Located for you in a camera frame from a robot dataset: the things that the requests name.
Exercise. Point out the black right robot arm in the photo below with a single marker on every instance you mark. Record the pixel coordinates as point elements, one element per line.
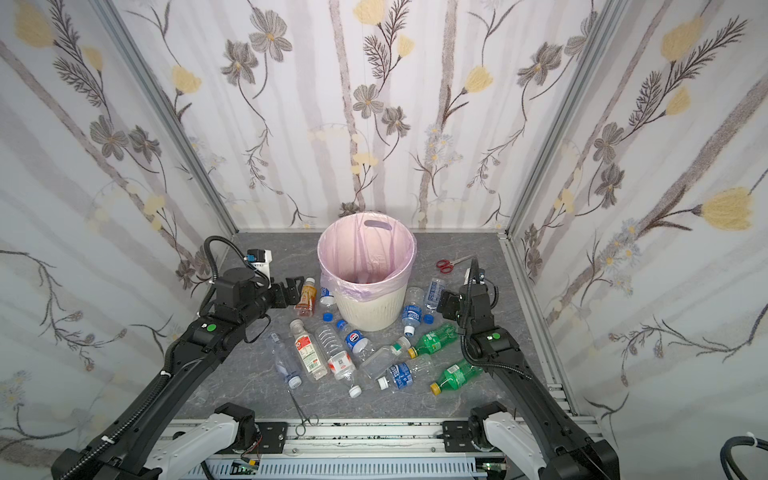
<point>538,436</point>

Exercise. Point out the small clear bottle left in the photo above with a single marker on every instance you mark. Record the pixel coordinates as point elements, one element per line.
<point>284,364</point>

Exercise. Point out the clear bottle green cap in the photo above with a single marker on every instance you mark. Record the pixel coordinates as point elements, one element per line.
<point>381,360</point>

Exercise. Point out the pink bin liner bag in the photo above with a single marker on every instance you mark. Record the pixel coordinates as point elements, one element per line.
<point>365,256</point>

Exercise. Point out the blue label bottle by bin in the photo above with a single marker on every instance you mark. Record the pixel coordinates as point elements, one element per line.
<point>326,298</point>

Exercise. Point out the orange tea bottle white cap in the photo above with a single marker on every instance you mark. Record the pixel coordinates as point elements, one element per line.
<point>306,305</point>

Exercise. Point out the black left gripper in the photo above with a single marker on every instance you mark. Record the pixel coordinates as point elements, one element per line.
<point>285,291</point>

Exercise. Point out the cream plastic waste bin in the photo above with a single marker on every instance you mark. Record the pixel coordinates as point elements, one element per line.
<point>373,315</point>

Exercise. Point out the clear ribbed water bottle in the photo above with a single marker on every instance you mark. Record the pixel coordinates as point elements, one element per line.
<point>339,360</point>

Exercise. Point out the red white label bottle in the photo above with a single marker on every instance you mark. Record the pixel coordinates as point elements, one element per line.
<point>310,355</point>

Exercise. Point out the metal forceps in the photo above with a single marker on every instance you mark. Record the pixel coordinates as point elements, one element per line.
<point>304,420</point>

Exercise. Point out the green soda bottle upper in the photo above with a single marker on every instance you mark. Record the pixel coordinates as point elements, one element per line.
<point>434,341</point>

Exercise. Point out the clear bottle blue label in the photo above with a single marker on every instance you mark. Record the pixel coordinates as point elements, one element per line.
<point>433,293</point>

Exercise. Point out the red handled scissors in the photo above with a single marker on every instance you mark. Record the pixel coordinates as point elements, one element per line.
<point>446,266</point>

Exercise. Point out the blue label bottle white cap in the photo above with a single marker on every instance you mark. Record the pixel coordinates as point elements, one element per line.
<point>402,375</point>

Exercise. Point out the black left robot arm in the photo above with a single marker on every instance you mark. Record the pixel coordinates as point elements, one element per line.
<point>239,294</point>

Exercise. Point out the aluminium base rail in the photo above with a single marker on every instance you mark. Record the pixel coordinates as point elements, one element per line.
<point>224,447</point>

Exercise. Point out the Pocari Sweat bottle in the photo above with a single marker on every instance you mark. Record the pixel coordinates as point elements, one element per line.
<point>412,311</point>

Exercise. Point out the green soda bottle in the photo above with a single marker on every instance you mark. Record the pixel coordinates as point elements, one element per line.
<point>434,341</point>
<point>455,377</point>

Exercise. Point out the Pepsi label bottle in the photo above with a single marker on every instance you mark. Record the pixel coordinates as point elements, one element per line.
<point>360,346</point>

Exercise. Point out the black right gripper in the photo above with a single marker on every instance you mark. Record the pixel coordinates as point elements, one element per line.
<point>450,303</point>

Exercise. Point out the green soda bottle lower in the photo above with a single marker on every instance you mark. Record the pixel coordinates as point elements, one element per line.
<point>455,377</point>

